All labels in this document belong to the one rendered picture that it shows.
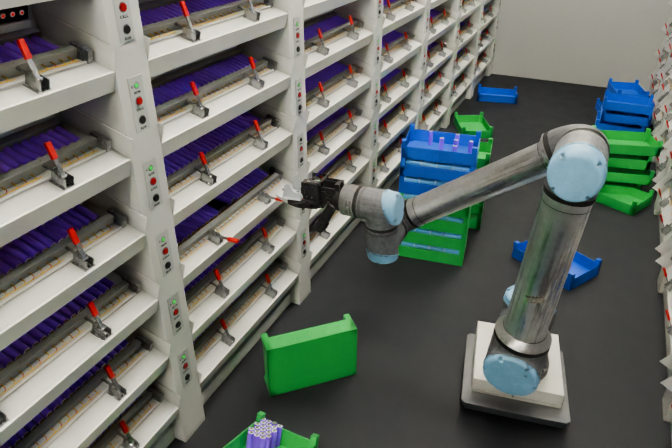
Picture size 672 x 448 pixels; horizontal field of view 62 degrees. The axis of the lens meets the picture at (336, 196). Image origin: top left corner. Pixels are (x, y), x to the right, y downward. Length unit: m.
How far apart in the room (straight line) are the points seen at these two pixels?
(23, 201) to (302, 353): 1.00
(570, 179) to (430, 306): 1.13
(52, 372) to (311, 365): 0.83
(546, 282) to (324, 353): 0.77
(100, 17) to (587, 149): 1.02
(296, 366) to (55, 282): 0.87
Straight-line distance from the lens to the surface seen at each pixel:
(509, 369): 1.61
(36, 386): 1.36
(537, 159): 1.47
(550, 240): 1.39
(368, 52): 2.46
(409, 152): 2.30
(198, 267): 1.59
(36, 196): 1.19
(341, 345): 1.88
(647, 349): 2.35
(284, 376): 1.89
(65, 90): 1.16
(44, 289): 1.27
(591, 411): 2.05
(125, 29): 1.25
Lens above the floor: 1.43
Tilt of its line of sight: 28 degrees down
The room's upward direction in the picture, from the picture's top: straight up
